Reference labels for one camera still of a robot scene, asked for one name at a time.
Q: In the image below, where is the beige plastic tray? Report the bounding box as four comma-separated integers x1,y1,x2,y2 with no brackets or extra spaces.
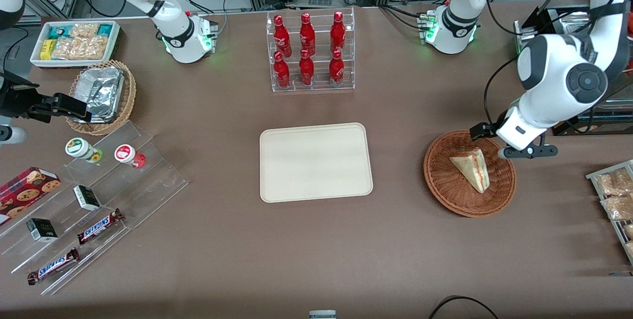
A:
260,122,374,204

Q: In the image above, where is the brown wicker basket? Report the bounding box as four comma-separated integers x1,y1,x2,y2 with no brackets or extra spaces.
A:
423,130,517,219

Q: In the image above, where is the red cookie box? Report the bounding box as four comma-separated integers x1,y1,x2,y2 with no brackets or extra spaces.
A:
0,166,62,227

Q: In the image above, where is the black table cable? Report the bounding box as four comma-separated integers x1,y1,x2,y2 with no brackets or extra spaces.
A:
428,295,501,319

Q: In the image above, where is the triangle sandwich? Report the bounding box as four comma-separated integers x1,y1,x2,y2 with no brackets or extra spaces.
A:
449,148,491,194

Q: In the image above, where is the green label white cup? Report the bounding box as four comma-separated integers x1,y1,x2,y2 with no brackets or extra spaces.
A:
65,137,103,164

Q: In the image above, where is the small black box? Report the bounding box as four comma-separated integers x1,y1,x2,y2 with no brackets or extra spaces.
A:
73,185,102,212
26,218,59,243

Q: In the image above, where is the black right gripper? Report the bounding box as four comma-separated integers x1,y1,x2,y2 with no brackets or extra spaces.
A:
0,75,93,123

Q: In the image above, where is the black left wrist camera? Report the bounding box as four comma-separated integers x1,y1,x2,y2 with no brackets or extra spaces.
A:
469,122,499,141

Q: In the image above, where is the light tan wicker basket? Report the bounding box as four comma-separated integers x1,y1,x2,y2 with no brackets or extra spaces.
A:
65,59,137,136

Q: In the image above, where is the snickers chocolate bar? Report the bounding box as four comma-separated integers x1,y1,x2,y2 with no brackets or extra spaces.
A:
77,208,124,246
27,247,81,286

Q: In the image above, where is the metal wire tray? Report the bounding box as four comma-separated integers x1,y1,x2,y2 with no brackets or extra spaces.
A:
586,159,633,266

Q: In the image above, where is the red label white cup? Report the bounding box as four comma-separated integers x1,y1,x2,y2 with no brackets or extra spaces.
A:
114,144,146,169

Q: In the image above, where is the red cola bottle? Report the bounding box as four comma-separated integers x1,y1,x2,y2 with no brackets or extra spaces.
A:
299,12,316,57
330,11,347,54
273,51,291,89
273,14,293,58
328,49,345,88
299,48,316,87

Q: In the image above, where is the silver foil package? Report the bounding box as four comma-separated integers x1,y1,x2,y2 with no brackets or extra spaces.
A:
85,82,123,123
75,66,125,96

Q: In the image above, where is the white snack bin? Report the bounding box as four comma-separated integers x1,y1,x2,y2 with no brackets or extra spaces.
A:
30,20,122,70

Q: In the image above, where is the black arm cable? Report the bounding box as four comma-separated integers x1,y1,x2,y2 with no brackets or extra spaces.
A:
483,0,629,129

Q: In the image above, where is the clear acrylic stepped display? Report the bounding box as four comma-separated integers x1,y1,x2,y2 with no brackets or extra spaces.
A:
0,120,189,296

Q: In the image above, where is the small rice cracker bag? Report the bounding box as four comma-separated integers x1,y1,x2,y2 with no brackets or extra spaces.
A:
69,23,100,39

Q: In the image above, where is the large rice cracker bag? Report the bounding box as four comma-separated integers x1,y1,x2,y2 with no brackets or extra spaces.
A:
51,37,108,60

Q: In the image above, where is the clear acrylic bottle rack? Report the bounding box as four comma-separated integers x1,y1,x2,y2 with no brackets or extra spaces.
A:
266,7,356,93

